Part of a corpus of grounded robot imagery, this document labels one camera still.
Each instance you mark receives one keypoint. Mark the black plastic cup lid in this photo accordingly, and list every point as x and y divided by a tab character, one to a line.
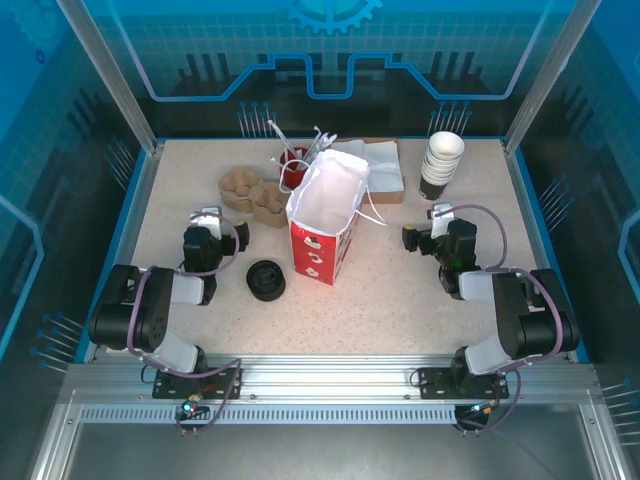
265	274

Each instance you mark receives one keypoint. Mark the brown pulp cup carrier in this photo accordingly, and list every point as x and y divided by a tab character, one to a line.
240	180

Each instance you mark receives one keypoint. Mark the red white paper bag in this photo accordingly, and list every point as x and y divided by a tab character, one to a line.
325	200

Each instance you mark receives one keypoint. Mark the paper coffee cup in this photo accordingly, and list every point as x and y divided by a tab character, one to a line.
446	143

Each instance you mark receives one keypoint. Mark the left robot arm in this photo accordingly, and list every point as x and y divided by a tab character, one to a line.
185	289

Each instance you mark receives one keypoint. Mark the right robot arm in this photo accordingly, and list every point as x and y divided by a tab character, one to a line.
510	320

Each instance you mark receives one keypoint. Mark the white napkins on brown tray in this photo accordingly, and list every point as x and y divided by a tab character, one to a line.
387	197

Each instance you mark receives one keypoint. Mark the red plastic cup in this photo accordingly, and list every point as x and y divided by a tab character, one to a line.
295	176

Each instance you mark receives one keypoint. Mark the short wrapped white straw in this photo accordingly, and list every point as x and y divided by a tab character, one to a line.
277	161

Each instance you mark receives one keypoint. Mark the long wrapped white straw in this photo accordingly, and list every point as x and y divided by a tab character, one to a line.
281	136

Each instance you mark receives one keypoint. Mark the grey metal shelf plate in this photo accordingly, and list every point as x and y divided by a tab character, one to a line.
325	455

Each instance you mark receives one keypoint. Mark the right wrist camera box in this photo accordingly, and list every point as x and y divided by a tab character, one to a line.
442	222

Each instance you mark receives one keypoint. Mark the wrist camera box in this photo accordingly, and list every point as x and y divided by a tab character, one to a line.
442	222
210	222

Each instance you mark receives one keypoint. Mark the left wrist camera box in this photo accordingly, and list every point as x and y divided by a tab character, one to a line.
210	222

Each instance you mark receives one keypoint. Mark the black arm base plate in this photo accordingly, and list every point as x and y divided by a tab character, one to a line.
227	387
435	385

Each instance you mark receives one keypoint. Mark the aluminium mounting rail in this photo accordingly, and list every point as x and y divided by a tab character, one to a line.
325	372

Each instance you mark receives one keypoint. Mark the aluminium frame post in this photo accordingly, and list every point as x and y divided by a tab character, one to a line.
540	75
115	75

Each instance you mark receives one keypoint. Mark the aluminium frame side rail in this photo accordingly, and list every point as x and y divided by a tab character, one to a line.
55	440
595	440

